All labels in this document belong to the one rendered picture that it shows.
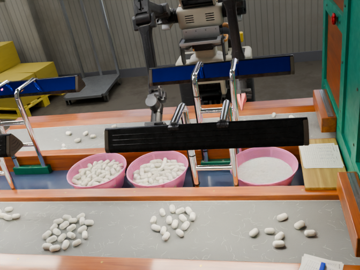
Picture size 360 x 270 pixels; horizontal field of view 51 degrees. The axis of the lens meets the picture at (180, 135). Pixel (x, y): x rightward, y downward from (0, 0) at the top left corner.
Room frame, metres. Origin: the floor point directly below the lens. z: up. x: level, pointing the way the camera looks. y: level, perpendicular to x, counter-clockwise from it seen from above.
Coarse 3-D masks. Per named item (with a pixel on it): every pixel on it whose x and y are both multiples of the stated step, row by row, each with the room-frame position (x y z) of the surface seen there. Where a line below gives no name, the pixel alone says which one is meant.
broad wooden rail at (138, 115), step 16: (96, 112) 2.07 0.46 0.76; (112, 112) 2.02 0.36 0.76; (128, 112) 1.98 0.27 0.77; (144, 112) 1.94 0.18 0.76; (192, 112) 1.83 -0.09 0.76; (240, 112) 1.75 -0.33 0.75; (256, 112) 1.72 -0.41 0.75; (272, 112) 1.70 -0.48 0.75; (288, 112) 1.67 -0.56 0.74; (16, 128) 2.10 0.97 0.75; (32, 128) 2.07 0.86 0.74
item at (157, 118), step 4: (152, 112) 1.68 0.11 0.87; (160, 112) 1.68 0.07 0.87; (152, 116) 1.67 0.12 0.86; (156, 116) 1.66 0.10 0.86; (160, 116) 1.66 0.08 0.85; (152, 120) 1.65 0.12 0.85; (156, 120) 1.64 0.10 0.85; (160, 120) 1.65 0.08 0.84; (144, 124) 1.65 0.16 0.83; (156, 124) 1.63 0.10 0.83; (160, 124) 1.62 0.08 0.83; (164, 124) 1.62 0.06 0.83
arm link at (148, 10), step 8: (136, 0) 1.94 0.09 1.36; (144, 0) 1.93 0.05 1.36; (136, 8) 1.92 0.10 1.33; (144, 8) 1.90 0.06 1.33; (152, 8) 2.03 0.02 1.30; (160, 8) 2.19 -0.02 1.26; (168, 8) 2.27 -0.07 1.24; (136, 16) 1.90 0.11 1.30; (144, 16) 1.88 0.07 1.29; (168, 16) 2.26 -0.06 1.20; (136, 24) 1.89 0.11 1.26; (144, 24) 1.89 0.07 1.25
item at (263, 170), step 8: (256, 160) 1.32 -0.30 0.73; (264, 160) 1.30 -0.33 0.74; (272, 160) 1.30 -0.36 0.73; (280, 160) 1.29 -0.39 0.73; (240, 168) 1.29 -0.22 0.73; (248, 168) 1.27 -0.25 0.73; (256, 168) 1.25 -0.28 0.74; (264, 168) 1.26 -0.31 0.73; (272, 168) 1.24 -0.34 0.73; (280, 168) 1.23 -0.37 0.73; (288, 168) 1.23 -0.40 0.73; (240, 176) 1.23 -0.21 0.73; (248, 176) 1.22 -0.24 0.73; (256, 176) 1.20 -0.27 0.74; (264, 176) 1.20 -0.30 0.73; (272, 176) 1.18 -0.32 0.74; (280, 176) 1.18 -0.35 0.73; (288, 176) 1.18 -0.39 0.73
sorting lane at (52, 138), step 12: (180, 120) 1.82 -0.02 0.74; (192, 120) 1.79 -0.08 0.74; (204, 120) 1.76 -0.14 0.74; (216, 120) 1.74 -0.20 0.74; (240, 120) 1.69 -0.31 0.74; (312, 120) 1.56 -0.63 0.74; (12, 132) 2.06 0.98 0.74; (24, 132) 2.03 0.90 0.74; (36, 132) 2.00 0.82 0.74; (48, 132) 1.97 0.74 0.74; (60, 132) 1.94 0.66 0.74; (72, 132) 1.91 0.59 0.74; (96, 132) 1.85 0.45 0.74; (312, 132) 1.45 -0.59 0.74; (324, 132) 1.43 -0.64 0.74; (48, 144) 1.82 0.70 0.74; (60, 144) 1.79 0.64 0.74; (72, 144) 1.76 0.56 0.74; (84, 144) 1.74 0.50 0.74; (96, 144) 1.71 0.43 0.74
